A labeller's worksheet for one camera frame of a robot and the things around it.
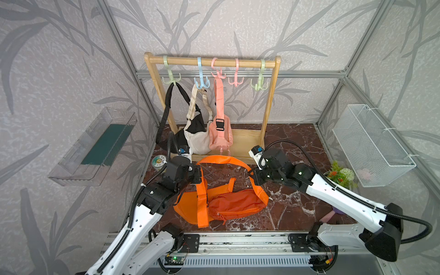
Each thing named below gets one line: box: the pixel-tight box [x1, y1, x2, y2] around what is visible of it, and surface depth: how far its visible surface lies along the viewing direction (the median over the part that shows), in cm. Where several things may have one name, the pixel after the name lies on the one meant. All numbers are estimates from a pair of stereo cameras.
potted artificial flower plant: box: [323, 160, 358, 191], surface depth 79 cm
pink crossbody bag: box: [208, 76, 234, 157], surface depth 86 cm
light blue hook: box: [193, 56, 210, 90], surface depth 74 cm
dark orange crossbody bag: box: [196, 155, 270, 229], surface depth 77 cm
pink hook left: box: [210, 57, 227, 80], surface depth 75 cm
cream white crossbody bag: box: [183, 83, 214, 156], surface depth 93 cm
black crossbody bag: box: [155, 81, 207, 154], surface depth 86 cm
